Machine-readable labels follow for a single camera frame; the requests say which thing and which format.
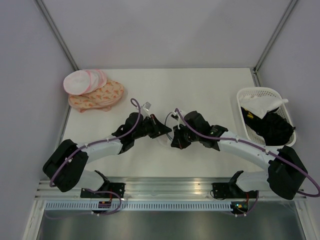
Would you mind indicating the black garment in basket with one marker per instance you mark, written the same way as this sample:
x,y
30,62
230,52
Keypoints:
x,y
274,129

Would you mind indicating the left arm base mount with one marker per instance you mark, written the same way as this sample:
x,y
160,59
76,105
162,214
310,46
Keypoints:
x,y
115,187

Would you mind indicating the pink-rimmed white mesh bag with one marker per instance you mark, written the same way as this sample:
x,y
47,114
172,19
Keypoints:
x,y
84,81

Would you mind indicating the aluminium rail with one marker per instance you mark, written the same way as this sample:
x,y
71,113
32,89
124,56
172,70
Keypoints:
x,y
145,189

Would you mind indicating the left aluminium frame post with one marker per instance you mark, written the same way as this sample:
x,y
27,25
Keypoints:
x,y
56,33

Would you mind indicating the orange floral laundry bag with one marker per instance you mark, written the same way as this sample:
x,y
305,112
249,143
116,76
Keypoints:
x,y
103,98

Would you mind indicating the white cloth in basket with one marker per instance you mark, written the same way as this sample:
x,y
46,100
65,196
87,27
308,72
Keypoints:
x,y
261,105

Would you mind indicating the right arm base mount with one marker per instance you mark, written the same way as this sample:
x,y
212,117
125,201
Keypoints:
x,y
223,190

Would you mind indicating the white slotted cable duct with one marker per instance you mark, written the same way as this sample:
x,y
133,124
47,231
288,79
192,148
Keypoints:
x,y
78,205

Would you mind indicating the white mesh laundry bag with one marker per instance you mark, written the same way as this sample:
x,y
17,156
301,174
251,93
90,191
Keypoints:
x,y
166,140

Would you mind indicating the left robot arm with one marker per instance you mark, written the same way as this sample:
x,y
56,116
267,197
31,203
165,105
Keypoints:
x,y
66,166

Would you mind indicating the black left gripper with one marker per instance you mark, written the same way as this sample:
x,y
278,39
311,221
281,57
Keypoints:
x,y
158,128

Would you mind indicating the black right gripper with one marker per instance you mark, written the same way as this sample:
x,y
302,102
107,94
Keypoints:
x,y
177,141

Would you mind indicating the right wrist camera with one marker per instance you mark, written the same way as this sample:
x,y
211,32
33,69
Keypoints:
x,y
179,117

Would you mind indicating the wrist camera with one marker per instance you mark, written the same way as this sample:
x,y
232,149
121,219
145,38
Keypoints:
x,y
146,106
179,117

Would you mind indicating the aluminium frame post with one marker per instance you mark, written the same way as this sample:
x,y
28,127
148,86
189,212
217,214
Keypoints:
x,y
279,27
56,33

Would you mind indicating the white plastic basket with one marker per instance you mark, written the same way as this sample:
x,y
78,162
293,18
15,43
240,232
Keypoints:
x,y
282,111

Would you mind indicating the right aluminium frame post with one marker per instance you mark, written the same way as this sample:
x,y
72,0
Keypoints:
x,y
279,27

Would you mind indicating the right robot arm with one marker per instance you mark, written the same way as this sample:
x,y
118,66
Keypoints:
x,y
282,171

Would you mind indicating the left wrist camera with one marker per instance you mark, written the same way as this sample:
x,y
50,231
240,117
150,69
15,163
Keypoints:
x,y
146,106

